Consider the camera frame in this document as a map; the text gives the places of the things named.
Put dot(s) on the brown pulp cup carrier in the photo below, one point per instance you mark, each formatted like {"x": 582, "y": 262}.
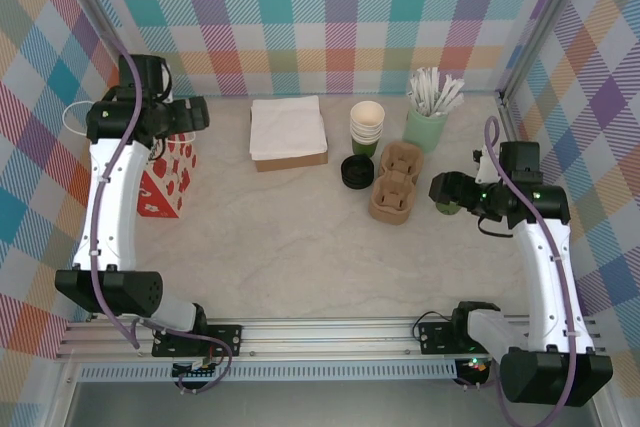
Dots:
{"x": 400, "y": 154}

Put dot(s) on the stack of pulp cup carriers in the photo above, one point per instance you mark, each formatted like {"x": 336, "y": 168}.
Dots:
{"x": 395, "y": 217}

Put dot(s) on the green paper coffee cup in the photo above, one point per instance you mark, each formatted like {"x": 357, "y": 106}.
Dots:
{"x": 365, "y": 148}
{"x": 365, "y": 140}
{"x": 447, "y": 208}
{"x": 364, "y": 134}

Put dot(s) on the white paper-wrapped stick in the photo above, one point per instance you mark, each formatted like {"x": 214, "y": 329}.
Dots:
{"x": 416, "y": 92}
{"x": 434, "y": 82}
{"x": 447, "y": 92}
{"x": 456, "y": 94}
{"x": 426, "y": 87}

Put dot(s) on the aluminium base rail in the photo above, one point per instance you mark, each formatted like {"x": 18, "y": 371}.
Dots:
{"x": 325, "y": 337}

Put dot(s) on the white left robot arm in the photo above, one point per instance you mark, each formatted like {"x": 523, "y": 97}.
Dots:
{"x": 112, "y": 197}

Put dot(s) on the stack of black cup lids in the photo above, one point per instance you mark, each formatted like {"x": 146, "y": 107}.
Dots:
{"x": 357, "y": 172}

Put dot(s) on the pale green stick holder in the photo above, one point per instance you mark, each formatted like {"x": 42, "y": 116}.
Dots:
{"x": 425, "y": 134}

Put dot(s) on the stack of white napkins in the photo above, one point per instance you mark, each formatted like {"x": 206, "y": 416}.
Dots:
{"x": 287, "y": 127}

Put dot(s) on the red and white paper bag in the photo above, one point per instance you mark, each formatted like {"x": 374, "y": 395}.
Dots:
{"x": 170, "y": 172}

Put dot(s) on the stack of paper cups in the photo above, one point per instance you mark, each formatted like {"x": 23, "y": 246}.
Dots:
{"x": 367, "y": 114}

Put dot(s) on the aluminium frame post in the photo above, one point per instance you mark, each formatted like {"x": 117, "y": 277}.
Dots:
{"x": 96, "y": 2}
{"x": 541, "y": 22}

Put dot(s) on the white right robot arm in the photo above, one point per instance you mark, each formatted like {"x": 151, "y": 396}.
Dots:
{"x": 545, "y": 272}

